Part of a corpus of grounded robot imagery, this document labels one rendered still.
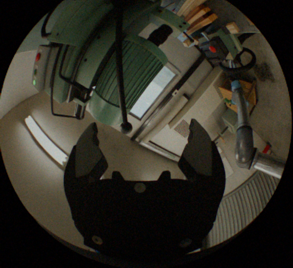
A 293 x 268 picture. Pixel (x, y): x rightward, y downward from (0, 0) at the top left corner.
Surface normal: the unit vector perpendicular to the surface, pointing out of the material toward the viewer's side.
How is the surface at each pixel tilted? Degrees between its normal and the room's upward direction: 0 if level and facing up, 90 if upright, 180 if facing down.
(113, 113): 90
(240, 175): 90
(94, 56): 90
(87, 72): 90
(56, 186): 180
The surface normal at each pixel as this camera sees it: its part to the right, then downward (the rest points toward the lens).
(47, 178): 0.59, -0.69
